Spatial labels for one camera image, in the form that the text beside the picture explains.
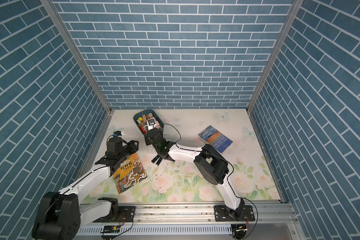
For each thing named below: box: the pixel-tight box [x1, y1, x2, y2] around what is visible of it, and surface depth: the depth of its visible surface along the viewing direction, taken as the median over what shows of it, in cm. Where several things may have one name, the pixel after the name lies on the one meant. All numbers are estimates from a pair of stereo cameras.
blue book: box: [198, 125, 233, 155], surface depth 104 cm
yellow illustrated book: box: [112, 153, 148, 194], surface depth 86 cm
